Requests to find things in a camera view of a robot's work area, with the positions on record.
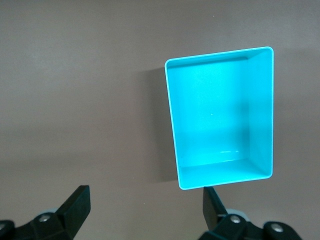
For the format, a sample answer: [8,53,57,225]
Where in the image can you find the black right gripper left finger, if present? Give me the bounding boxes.
[0,184,91,240]

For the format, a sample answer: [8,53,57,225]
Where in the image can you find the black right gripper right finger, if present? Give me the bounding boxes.
[199,186,302,240]

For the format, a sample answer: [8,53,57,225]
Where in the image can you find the cyan plastic bin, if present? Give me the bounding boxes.
[164,46,274,191]

